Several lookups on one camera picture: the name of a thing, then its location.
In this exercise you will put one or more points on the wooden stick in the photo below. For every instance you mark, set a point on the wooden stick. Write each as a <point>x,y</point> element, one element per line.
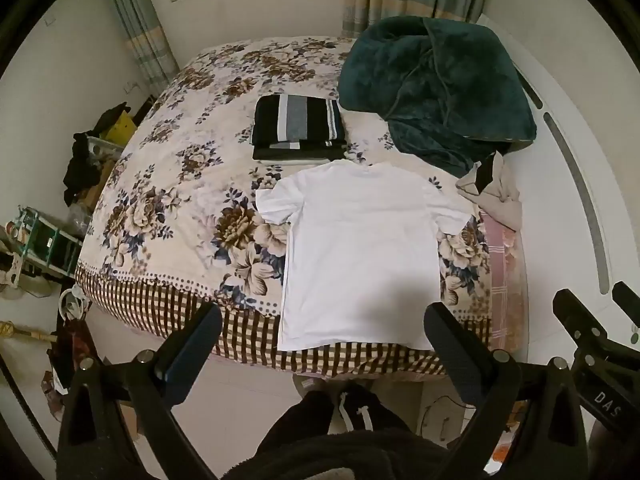
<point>25,332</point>

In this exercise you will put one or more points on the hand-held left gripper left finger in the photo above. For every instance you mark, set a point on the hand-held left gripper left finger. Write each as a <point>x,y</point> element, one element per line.
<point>182,360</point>

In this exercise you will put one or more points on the folded black grey striped sweater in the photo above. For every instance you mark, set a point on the folded black grey striped sweater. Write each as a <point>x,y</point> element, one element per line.
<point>295,117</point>

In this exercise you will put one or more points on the white t-shirt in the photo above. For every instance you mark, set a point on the white t-shirt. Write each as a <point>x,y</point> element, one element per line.
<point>360,240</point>

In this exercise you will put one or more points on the black clothing pile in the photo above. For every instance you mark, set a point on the black clothing pile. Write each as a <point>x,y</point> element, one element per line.
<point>82,165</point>

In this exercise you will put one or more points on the white curved headboard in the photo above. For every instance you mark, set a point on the white curved headboard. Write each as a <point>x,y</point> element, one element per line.
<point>542,200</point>

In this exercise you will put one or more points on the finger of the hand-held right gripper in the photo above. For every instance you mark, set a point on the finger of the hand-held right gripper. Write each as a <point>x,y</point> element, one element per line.
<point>627,297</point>
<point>575,312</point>

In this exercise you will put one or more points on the dark green plush blanket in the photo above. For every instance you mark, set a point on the dark green plush blanket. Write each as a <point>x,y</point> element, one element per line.
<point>440,85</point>

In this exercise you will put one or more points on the white plastic bag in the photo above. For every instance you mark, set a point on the white plastic bag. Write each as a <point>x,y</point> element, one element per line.
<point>75,302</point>

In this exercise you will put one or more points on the floral bedsheet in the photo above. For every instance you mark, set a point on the floral bedsheet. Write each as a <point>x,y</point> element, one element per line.
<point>190,170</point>

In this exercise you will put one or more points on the pink checked blanket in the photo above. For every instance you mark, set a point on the pink checked blanket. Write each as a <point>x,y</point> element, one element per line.
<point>507,280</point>

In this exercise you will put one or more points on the green and white rack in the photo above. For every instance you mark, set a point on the green and white rack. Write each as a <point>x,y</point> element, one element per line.
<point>45,245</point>

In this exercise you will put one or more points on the folded dark garment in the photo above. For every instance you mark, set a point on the folded dark garment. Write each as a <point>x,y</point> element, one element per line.
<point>300,154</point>

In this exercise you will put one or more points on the yellow box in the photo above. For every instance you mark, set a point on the yellow box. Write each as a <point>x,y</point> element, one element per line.
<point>120,130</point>

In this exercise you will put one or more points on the dark red cloth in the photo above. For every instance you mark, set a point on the dark red cloth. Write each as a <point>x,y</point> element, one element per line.
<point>77,350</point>

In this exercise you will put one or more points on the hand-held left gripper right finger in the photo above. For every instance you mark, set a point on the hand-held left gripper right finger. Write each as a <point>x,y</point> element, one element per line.
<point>452,355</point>

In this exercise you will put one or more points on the crumpled beige and black cloth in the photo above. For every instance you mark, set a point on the crumpled beige and black cloth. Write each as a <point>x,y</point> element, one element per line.
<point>500,200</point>

